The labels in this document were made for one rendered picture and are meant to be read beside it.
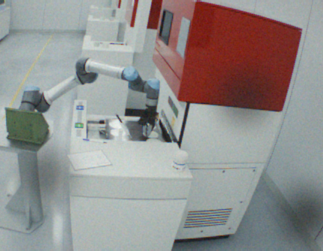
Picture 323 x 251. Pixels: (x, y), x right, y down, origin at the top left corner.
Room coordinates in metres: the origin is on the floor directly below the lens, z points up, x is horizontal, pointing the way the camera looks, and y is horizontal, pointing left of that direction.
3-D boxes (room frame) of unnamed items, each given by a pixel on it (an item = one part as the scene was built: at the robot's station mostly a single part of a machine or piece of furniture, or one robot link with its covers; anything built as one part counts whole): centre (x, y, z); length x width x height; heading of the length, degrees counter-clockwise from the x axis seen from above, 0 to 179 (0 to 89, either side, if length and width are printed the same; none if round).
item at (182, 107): (2.07, 0.00, 1.02); 0.82 x 0.03 x 0.40; 16
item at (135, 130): (1.83, 0.16, 0.90); 0.34 x 0.34 x 0.01; 16
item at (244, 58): (2.16, -0.30, 1.52); 0.81 x 0.75 x 0.59; 16
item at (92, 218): (1.72, 0.24, 0.41); 0.97 x 0.64 x 0.82; 16
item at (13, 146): (1.68, 0.93, 0.75); 0.45 x 0.44 x 0.13; 98
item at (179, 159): (1.40, -0.12, 1.01); 0.07 x 0.07 x 0.10
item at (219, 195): (2.17, -0.33, 0.41); 0.82 x 0.71 x 0.82; 16
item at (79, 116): (1.79, 0.52, 0.89); 0.55 x 0.09 x 0.14; 16
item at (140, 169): (1.43, 0.14, 0.89); 0.62 x 0.35 x 0.14; 106
